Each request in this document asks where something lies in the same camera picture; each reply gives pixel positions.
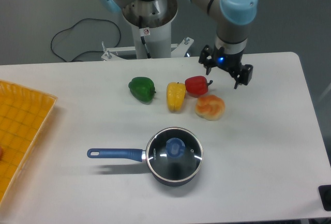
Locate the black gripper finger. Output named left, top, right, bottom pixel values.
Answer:
left=198, top=45, right=215, bottom=75
left=234, top=64, right=253, bottom=89

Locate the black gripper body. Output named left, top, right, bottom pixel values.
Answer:
left=212, top=41, right=246, bottom=78

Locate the glass lid with blue knob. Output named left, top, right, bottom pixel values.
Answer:
left=145, top=127, right=203, bottom=186

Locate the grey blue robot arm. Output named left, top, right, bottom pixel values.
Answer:
left=100, top=0, right=258, bottom=85

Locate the red bell pepper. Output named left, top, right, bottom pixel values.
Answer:
left=185, top=76, right=213, bottom=97

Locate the orange twisted bread roll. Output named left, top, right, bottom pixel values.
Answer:
left=195, top=95, right=225, bottom=121

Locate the yellow bell pepper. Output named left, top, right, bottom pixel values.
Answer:
left=167, top=82, right=186, bottom=112

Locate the green bell pepper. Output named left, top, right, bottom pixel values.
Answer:
left=128, top=77, right=156, bottom=103

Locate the black device at table corner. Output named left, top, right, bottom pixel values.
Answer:
left=318, top=185, right=331, bottom=212

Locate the yellow woven basket tray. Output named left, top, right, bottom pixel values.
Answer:
left=1, top=80, right=57, bottom=203

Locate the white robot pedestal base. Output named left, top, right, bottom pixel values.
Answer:
left=100, top=0, right=193, bottom=61

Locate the blue handled saucepan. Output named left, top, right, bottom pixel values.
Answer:
left=86, top=127, right=204, bottom=187

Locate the black cable on floor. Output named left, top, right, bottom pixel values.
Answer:
left=50, top=18, right=122, bottom=63

